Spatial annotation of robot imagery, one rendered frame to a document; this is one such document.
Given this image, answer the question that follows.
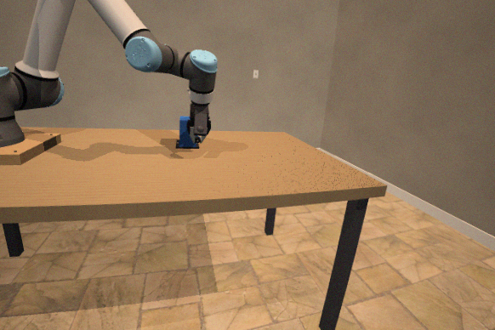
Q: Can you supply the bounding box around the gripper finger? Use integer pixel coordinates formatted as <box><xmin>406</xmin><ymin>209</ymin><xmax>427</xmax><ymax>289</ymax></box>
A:
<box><xmin>187</xmin><ymin>120</ymin><xmax>196</xmax><ymax>144</ymax></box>
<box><xmin>200</xmin><ymin>120</ymin><xmax>211</xmax><ymax>144</ymax></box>

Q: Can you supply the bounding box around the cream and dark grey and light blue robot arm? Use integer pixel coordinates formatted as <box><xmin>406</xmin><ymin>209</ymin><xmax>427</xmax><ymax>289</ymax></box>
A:
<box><xmin>0</xmin><ymin>0</ymin><xmax>218</xmax><ymax>147</ymax></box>

